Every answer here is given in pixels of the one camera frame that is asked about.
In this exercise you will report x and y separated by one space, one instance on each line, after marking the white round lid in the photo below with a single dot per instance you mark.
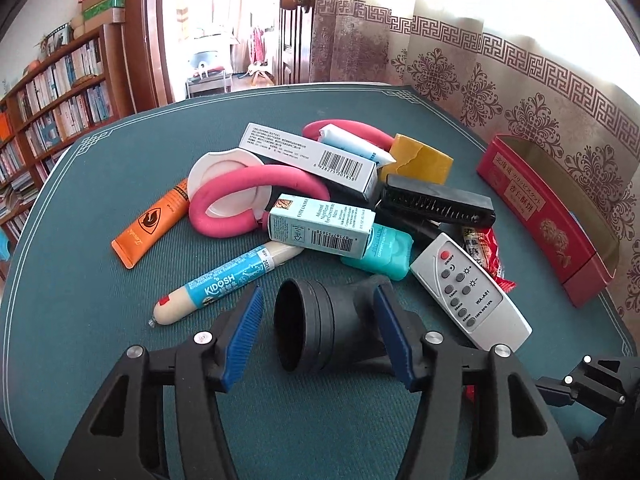
226 172

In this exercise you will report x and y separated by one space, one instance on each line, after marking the black comb brush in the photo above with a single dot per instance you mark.
418 199

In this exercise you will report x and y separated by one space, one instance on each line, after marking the white long tube box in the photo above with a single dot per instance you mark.
351 172

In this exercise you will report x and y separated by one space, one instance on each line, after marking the orange tube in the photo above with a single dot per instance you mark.
134 241

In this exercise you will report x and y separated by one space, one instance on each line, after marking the wooden door frame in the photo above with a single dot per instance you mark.
146 54

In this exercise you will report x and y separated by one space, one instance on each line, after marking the stacked boxes on shelf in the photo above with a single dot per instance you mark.
96 13

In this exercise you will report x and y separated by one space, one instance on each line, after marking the pink foam curler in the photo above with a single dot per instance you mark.
277 176
364 131

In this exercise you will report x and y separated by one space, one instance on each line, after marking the grey remote control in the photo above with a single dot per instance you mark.
470 297

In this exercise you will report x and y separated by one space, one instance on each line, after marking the white blue tube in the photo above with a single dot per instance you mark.
339 138

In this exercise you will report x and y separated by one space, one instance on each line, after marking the teal floss container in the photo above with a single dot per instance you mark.
388 253

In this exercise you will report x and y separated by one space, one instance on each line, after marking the red snack packet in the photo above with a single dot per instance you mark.
482 246

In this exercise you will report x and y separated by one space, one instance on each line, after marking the red cardboard storage box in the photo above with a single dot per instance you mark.
567 226

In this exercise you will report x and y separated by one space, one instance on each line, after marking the green table mat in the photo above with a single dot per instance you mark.
71 308

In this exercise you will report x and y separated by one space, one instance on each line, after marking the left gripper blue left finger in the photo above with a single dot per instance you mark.
238 336

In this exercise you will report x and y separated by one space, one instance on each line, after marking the kidosh sausage stick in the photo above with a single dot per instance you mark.
221 281

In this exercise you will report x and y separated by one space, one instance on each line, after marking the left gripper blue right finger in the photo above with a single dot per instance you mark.
389 316

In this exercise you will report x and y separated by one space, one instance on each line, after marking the teal white small box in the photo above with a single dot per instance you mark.
334 228

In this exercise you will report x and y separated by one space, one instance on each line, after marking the patterned beige curtain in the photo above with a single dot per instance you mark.
560 73

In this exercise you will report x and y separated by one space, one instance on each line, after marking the black lens hood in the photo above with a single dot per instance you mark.
321 328

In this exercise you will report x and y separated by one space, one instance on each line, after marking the wooden bookshelf with books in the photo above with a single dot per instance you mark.
76 90

